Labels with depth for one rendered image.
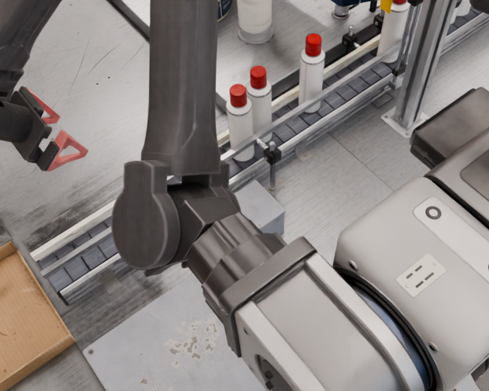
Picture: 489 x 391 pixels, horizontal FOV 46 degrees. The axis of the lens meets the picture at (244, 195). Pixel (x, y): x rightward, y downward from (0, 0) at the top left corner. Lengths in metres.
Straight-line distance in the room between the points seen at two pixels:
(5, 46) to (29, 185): 0.66
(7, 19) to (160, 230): 0.37
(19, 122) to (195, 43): 0.44
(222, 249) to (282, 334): 0.10
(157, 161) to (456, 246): 0.26
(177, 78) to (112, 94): 1.01
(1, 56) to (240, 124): 0.53
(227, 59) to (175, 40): 0.96
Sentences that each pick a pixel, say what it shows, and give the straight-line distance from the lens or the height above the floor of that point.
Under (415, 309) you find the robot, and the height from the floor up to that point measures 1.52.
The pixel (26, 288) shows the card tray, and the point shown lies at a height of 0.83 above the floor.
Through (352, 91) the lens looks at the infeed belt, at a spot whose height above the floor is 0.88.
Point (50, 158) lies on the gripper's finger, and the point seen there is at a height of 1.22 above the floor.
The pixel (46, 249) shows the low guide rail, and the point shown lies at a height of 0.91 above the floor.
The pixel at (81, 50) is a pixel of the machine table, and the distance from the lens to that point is 1.67.
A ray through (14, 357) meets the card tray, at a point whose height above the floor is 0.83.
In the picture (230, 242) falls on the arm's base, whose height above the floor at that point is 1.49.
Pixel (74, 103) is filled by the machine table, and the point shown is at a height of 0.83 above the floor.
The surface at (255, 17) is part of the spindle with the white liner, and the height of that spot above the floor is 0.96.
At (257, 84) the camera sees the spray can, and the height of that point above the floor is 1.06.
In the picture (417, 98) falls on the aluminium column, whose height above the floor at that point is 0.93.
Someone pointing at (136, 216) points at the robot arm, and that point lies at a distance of 0.53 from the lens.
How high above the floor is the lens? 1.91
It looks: 57 degrees down
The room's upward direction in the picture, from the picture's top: 5 degrees counter-clockwise
